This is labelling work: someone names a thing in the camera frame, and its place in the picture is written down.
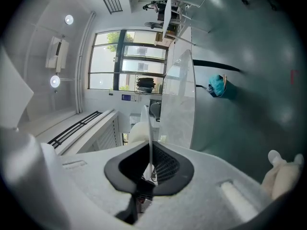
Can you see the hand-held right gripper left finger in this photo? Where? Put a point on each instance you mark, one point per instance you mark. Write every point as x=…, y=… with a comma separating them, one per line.
x=120, y=171

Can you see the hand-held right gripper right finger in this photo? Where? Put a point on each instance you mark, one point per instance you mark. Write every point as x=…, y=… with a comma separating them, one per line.
x=177, y=169

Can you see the white plate of food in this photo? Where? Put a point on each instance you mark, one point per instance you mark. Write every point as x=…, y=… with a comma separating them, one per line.
x=150, y=138

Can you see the white louvered cabinet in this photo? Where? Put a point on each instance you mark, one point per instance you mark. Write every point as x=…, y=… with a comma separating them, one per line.
x=105, y=133

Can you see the white marble table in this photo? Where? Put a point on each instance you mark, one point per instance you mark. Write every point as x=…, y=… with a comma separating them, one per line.
x=177, y=104

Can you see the rack of black trays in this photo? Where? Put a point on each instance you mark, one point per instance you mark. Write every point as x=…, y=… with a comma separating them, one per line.
x=145, y=85

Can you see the teal waste bin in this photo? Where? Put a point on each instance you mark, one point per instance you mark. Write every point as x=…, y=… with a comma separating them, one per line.
x=219, y=86

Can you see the person's white shoe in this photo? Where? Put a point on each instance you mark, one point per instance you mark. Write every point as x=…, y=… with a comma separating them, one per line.
x=275, y=157
x=299, y=159

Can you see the black framed window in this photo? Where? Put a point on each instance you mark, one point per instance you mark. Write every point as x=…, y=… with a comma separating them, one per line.
x=105, y=61

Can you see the round ceiling light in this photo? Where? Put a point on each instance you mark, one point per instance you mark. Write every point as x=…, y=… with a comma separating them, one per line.
x=68, y=19
x=55, y=81

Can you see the white pipes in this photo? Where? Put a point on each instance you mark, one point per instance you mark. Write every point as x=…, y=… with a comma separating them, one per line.
x=82, y=63

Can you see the cardboard box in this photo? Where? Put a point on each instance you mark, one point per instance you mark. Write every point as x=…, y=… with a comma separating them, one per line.
x=160, y=37

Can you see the white ceiling air conditioner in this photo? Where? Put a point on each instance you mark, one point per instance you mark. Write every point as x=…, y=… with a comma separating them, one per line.
x=57, y=54

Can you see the black standing fan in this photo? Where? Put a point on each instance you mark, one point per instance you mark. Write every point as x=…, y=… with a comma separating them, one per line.
x=153, y=25

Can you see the white folding table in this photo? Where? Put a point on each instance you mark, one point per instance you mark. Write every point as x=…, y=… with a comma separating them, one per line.
x=167, y=15

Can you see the blue wall sign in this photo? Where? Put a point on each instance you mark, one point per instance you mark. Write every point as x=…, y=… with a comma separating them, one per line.
x=126, y=97

